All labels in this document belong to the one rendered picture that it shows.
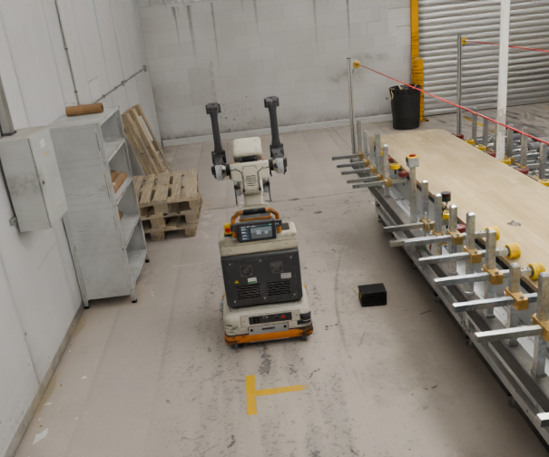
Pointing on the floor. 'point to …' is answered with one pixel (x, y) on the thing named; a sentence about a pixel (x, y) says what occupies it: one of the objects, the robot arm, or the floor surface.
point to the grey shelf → (99, 204)
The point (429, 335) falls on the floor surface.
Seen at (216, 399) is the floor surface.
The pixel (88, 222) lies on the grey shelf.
